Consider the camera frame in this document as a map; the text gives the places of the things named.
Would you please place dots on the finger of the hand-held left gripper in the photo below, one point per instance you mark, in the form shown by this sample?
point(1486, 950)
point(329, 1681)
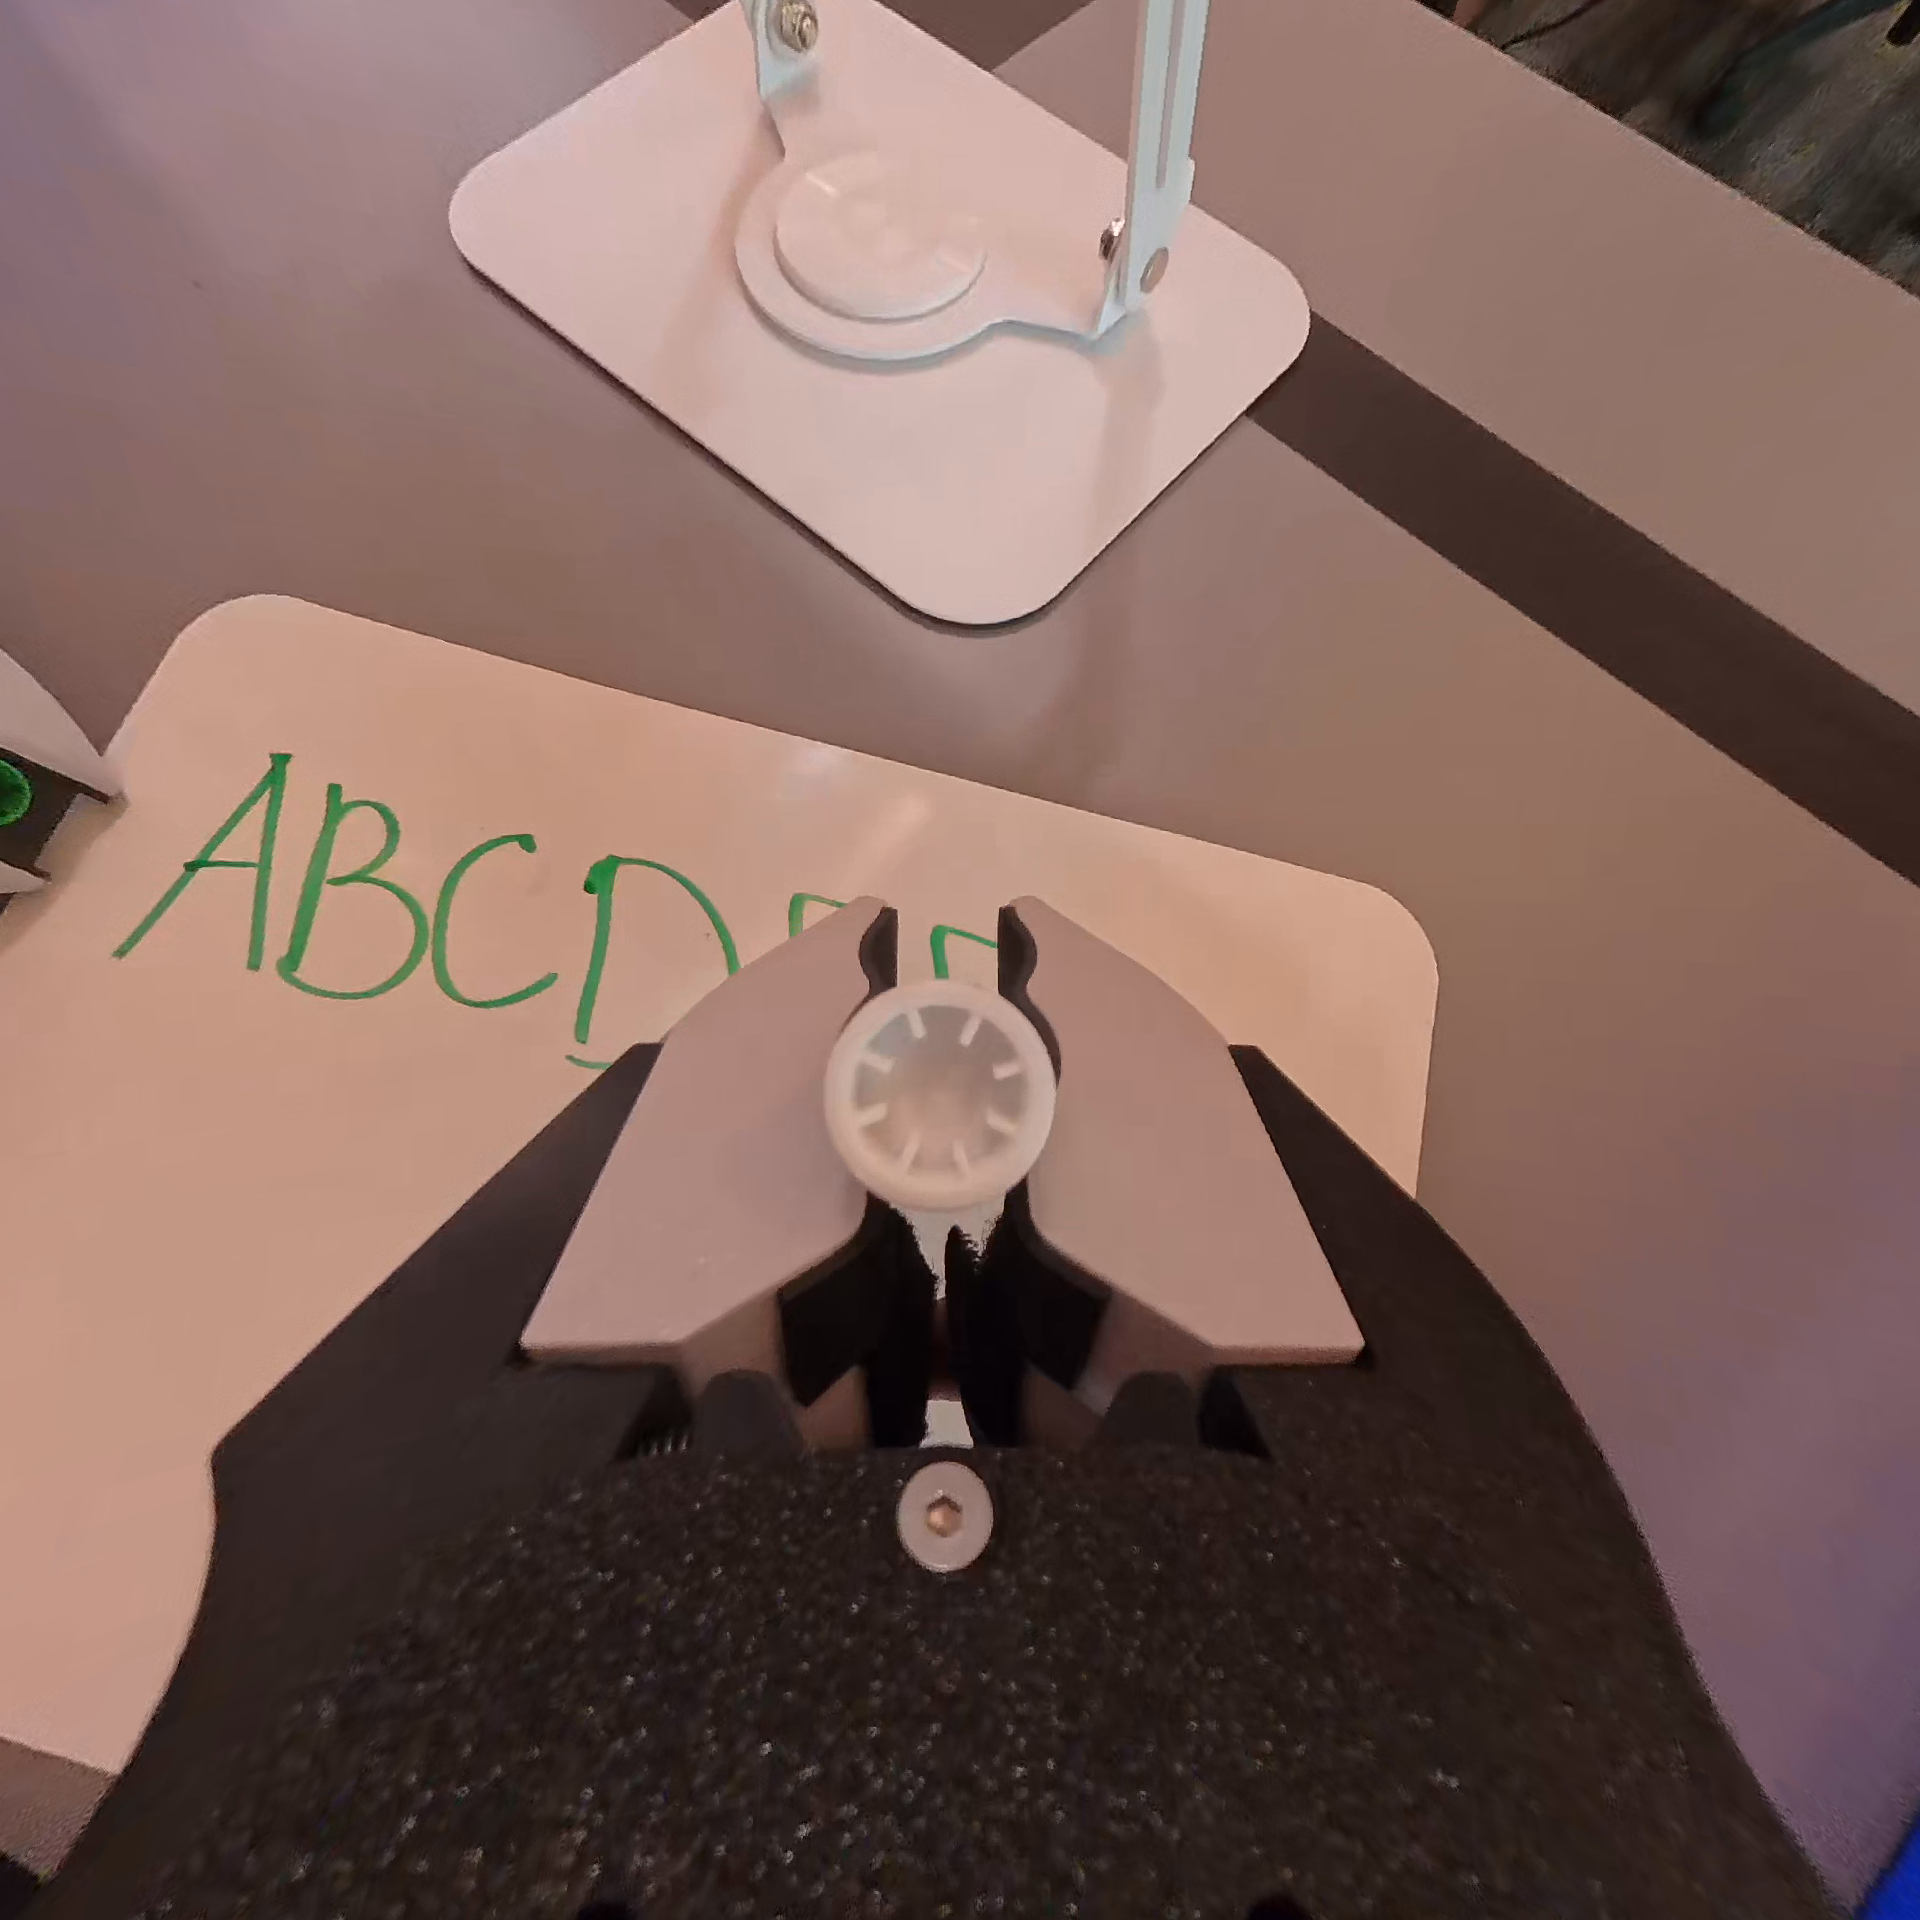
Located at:
point(20, 882)
point(45, 721)

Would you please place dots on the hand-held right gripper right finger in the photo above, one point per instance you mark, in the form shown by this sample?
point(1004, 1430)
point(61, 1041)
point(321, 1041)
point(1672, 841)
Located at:
point(1185, 1200)

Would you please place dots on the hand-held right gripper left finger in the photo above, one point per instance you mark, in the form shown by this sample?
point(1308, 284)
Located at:
point(707, 1200)

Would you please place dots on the green marker cap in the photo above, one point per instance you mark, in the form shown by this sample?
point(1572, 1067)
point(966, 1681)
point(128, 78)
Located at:
point(12, 791)

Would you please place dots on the green dry erase marker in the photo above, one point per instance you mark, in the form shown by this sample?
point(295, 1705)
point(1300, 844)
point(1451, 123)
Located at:
point(941, 1095)

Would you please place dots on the white whiteboard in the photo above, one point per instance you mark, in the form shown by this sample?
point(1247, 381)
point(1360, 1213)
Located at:
point(374, 1170)

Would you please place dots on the blue plastic storage bin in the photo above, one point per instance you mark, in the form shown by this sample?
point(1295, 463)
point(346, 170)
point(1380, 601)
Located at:
point(1898, 1906)

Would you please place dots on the white metal desk stand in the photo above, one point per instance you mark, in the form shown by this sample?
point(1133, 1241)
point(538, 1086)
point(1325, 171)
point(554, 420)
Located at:
point(930, 481)

